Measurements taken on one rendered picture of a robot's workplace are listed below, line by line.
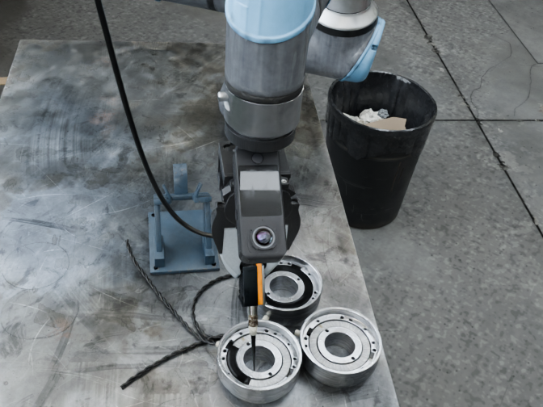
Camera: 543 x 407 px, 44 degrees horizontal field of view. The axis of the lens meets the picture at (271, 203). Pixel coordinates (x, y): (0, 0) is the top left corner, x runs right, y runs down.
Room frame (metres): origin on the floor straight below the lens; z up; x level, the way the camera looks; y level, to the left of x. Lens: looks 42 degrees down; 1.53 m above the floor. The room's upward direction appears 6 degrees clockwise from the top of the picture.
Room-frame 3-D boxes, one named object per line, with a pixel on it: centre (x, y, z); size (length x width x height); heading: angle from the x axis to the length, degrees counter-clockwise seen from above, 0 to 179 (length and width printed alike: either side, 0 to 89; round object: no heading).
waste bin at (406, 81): (1.78, -0.30, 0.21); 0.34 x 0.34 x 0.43
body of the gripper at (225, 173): (0.56, 0.02, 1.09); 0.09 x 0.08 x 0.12; 13
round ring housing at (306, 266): (0.63, -0.03, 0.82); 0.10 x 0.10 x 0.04
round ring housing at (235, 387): (0.50, 0.00, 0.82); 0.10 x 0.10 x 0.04
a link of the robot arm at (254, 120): (0.55, 0.02, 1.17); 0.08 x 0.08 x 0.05
